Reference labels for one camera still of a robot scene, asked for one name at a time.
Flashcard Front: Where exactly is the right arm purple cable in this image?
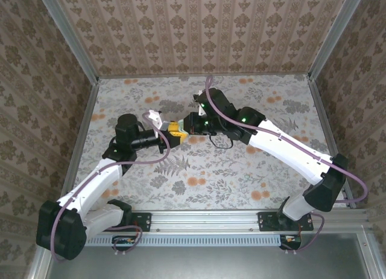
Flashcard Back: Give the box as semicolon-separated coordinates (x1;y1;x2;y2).
205;75;369;252

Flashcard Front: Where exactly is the aluminium corner post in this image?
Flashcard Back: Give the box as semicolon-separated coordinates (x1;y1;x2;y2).
36;0;100;85
307;0;369;80

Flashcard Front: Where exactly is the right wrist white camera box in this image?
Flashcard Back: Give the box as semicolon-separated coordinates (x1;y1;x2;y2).
192;91;207;117

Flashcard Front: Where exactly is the thin black cable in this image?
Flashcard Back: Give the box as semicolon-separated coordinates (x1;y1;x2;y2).
209;133;235;150

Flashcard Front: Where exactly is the aluminium frame bar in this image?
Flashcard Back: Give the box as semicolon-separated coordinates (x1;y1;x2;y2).
357;232;382;279
25;248;51;279

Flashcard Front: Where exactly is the black connector box with wires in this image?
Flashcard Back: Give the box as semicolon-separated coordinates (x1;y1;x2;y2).
279;234;302;251
112;235;137;252

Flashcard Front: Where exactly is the grey sheet metal panel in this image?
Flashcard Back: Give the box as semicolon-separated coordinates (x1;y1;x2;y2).
45;245;370;279

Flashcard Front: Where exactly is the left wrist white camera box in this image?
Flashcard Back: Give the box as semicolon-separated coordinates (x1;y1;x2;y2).
147;109;169;138

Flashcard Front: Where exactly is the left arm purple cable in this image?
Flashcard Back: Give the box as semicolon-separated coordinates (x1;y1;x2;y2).
51;111;170;261

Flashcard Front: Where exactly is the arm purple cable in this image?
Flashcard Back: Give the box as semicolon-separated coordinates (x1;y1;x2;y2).
51;111;170;261
205;75;369;252

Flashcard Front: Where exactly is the thin aluminium wall rail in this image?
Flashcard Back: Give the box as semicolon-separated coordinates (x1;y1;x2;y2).
98;73;310;80

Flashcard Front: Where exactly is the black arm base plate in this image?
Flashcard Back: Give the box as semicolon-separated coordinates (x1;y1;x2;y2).
258;211;314;232
102;211;152;233

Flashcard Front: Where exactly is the grey slotted cable duct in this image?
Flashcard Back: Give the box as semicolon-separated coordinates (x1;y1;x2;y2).
84;234;284;247

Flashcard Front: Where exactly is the aluminium side rail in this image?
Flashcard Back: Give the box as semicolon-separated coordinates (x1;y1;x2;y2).
62;79;101;198
308;76;358;209

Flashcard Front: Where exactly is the wide aluminium mounting rail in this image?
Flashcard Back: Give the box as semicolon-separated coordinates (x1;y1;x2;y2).
86;209;370;234

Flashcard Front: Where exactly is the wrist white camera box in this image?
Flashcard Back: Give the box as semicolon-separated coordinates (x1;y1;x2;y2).
192;91;207;117
147;109;169;138

